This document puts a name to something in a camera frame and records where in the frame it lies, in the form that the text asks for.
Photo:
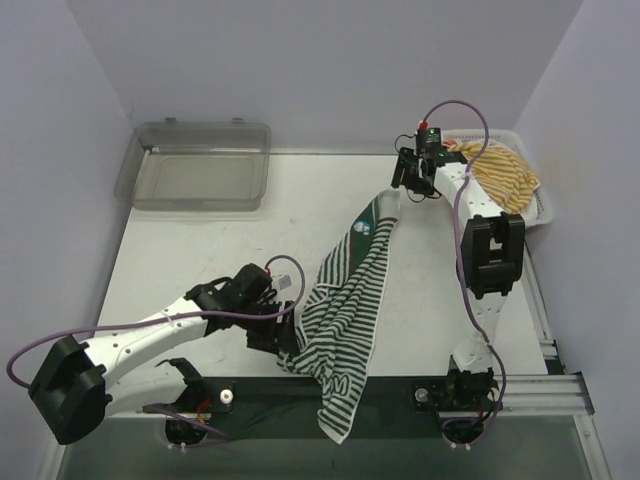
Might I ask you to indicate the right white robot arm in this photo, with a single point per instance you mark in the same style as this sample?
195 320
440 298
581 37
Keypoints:
489 261

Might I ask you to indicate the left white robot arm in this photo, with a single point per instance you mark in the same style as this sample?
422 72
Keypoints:
125 367

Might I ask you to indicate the white plastic basket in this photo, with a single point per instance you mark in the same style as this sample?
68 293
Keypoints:
514 142

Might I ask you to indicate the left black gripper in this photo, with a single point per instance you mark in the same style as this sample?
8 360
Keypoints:
279 330

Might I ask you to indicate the aluminium frame rail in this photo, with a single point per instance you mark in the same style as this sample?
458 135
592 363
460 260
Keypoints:
556 393

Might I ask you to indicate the yellow white striped towel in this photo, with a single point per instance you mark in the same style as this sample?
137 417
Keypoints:
508 180

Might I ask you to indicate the green white striped towel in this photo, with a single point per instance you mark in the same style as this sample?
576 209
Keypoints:
336 330

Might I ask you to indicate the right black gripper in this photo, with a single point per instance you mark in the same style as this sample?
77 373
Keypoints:
405 170

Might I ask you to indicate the clear grey plastic container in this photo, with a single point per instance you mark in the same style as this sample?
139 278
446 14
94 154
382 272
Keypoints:
173 166

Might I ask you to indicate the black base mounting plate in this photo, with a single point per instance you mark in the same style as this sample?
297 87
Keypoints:
320 397

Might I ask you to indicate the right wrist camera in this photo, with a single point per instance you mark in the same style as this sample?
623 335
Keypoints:
429 141

